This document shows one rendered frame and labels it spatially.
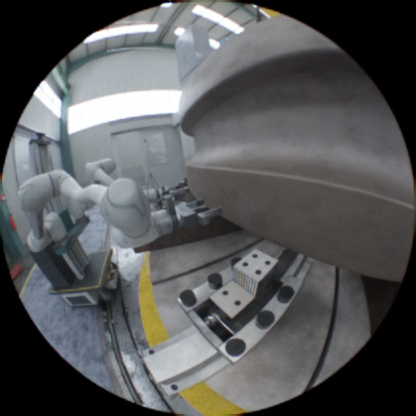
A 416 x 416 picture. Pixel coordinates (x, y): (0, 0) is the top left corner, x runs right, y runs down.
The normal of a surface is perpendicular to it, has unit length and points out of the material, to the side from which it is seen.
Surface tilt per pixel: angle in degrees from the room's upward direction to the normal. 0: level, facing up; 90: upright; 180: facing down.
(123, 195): 48
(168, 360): 0
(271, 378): 0
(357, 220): 90
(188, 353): 0
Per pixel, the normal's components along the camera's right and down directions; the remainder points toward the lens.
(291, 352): -0.12, -0.91
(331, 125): -0.76, 0.33
